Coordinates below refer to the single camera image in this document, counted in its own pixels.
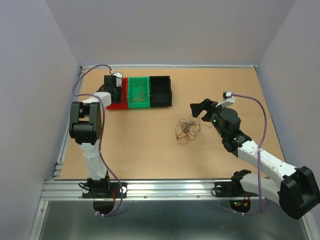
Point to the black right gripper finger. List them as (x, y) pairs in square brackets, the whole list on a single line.
[(207, 117), (197, 108)]

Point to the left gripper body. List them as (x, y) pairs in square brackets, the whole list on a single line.
[(117, 89)]

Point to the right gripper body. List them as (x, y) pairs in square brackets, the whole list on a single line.
[(216, 112)]

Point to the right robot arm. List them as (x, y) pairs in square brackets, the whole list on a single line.
[(294, 189)]

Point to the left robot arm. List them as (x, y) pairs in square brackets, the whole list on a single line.
[(86, 125)]

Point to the red plastic bin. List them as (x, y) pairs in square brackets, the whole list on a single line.
[(123, 104)]

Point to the green plastic bin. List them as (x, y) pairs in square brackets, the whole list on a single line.
[(138, 93)]

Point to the black plastic bin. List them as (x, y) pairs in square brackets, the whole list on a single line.
[(160, 91)]

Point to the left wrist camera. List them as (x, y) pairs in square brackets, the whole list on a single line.
[(118, 75)]

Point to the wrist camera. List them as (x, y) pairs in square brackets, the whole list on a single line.
[(118, 75), (228, 100)]

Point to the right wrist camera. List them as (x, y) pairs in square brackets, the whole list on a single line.
[(228, 100)]

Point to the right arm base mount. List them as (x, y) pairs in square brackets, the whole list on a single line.
[(228, 189)]

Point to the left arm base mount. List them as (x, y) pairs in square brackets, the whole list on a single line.
[(102, 189)]

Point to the aluminium frame rail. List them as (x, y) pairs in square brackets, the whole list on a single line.
[(168, 183)]

